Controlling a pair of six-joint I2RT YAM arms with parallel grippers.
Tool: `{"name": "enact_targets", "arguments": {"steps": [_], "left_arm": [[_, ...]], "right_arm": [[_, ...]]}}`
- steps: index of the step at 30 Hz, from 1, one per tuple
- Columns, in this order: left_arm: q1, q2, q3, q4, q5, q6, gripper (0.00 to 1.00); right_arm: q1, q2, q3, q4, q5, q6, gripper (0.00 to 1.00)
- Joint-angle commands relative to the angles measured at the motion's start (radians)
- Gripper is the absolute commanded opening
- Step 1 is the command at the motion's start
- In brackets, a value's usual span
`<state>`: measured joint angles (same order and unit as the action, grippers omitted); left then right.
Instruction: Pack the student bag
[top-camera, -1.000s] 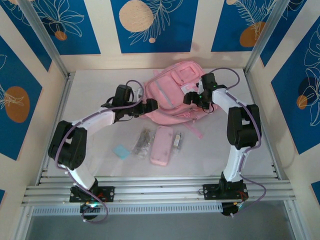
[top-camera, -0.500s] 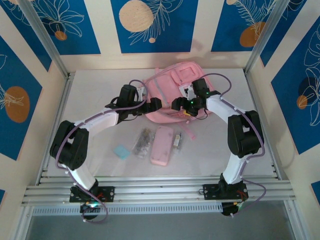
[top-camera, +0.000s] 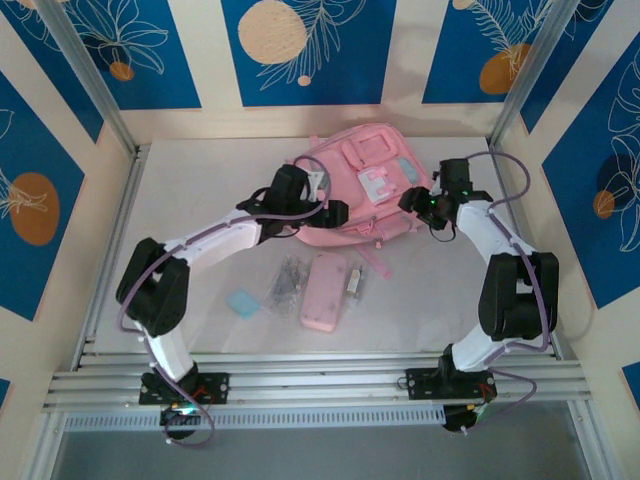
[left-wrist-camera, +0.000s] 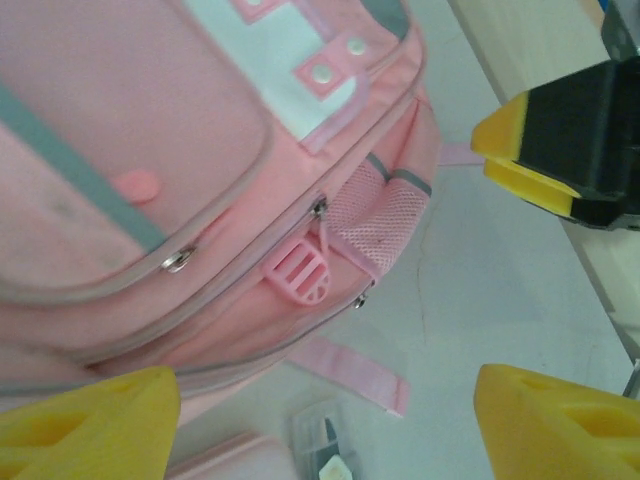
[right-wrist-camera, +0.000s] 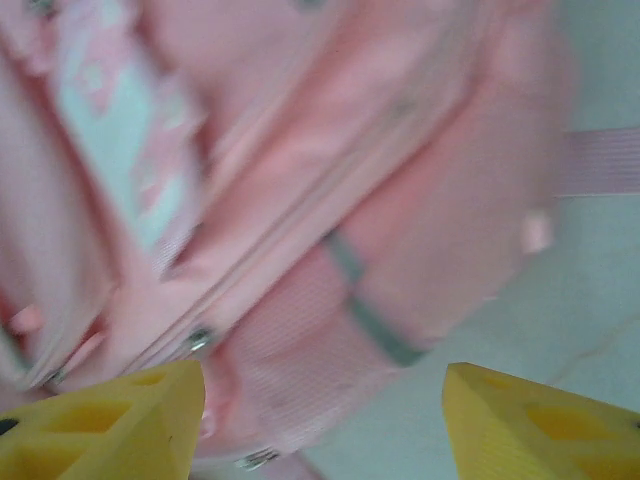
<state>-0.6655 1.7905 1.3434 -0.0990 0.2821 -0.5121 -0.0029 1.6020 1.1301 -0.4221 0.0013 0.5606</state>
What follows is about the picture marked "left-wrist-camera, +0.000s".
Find small white tube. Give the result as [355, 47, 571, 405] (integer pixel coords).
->
[287, 402, 371, 480]

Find aluminium table frame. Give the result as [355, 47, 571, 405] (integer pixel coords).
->
[619, 357, 640, 401]

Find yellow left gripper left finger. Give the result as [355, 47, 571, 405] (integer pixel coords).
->
[0, 366, 181, 480]

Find pink student backpack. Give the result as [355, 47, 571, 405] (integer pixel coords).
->
[0, 0, 485, 420]

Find pink pencil case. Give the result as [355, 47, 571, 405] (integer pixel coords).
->
[167, 432, 301, 480]

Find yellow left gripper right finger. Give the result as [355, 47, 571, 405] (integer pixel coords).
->
[473, 363, 640, 480]

